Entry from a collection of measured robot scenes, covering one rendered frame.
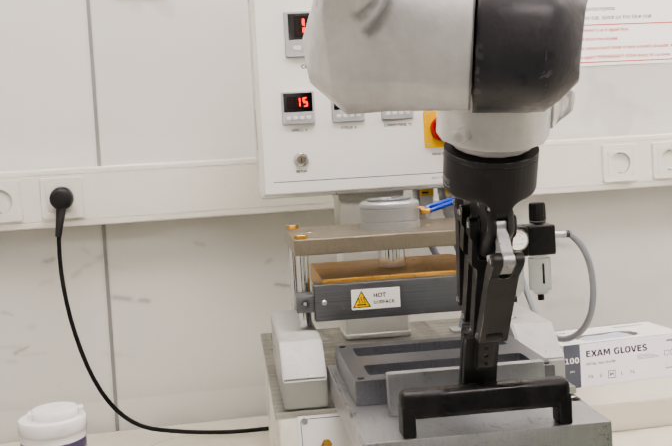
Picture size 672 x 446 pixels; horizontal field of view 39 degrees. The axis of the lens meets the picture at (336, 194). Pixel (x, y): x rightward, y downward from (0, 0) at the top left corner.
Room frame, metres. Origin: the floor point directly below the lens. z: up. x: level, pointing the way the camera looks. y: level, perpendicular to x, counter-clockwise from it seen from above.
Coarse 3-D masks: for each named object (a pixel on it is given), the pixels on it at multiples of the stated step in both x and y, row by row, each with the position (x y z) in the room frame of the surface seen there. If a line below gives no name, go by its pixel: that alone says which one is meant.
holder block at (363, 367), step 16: (336, 352) 1.05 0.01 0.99; (352, 352) 1.02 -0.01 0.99; (368, 352) 1.05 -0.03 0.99; (384, 352) 1.05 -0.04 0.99; (400, 352) 1.05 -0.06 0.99; (416, 352) 1.01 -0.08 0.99; (432, 352) 1.00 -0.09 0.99; (448, 352) 1.00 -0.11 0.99; (512, 352) 0.98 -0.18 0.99; (528, 352) 0.98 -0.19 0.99; (352, 368) 0.95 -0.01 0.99; (368, 368) 0.96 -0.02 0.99; (384, 368) 0.96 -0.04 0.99; (400, 368) 0.96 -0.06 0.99; (416, 368) 0.97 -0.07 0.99; (544, 368) 0.92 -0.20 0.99; (352, 384) 0.92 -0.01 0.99; (368, 384) 0.90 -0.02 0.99; (384, 384) 0.90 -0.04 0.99; (368, 400) 0.90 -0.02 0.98; (384, 400) 0.90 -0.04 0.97
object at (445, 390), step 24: (456, 384) 0.81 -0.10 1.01; (480, 384) 0.80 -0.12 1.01; (504, 384) 0.80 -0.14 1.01; (528, 384) 0.80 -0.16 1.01; (552, 384) 0.80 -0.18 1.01; (408, 408) 0.79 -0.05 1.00; (432, 408) 0.79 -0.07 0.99; (456, 408) 0.79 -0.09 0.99; (480, 408) 0.80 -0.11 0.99; (504, 408) 0.80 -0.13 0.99; (528, 408) 0.80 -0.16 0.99; (408, 432) 0.79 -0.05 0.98
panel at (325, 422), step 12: (300, 420) 1.03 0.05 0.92; (312, 420) 1.03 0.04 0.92; (324, 420) 1.03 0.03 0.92; (336, 420) 1.03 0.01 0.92; (300, 432) 1.03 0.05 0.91; (312, 432) 1.03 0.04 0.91; (324, 432) 1.03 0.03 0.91; (336, 432) 1.03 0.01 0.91; (300, 444) 1.02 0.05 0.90; (312, 444) 1.02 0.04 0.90; (324, 444) 1.01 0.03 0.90; (336, 444) 1.02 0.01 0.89; (348, 444) 1.02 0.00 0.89
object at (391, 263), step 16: (384, 256) 1.23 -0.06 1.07; (400, 256) 1.23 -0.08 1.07; (416, 256) 1.33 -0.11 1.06; (432, 256) 1.32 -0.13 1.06; (448, 256) 1.31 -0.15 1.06; (320, 272) 1.22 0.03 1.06; (336, 272) 1.21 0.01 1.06; (352, 272) 1.20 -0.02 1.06; (368, 272) 1.19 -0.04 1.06; (384, 272) 1.18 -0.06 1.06; (400, 272) 1.18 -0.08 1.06; (416, 272) 1.17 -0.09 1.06; (432, 272) 1.17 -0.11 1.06; (448, 272) 1.17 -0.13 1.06
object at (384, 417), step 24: (528, 360) 0.88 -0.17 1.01; (336, 384) 0.99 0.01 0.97; (408, 384) 0.86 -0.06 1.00; (432, 384) 0.86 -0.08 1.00; (336, 408) 0.99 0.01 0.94; (360, 408) 0.89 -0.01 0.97; (384, 408) 0.89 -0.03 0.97; (552, 408) 0.86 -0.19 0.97; (576, 408) 0.85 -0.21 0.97; (360, 432) 0.82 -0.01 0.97; (384, 432) 0.81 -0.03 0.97; (432, 432) 0.80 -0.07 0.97; (456, 432) 0.80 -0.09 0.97; (480, 432) 0.80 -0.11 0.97; (504, 432) 0.80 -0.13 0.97; (528, 432) 0.80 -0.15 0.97; (552, 432) 0.80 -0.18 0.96; (576, 432) 0.81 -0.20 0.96; (600, 432) 0.81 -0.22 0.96
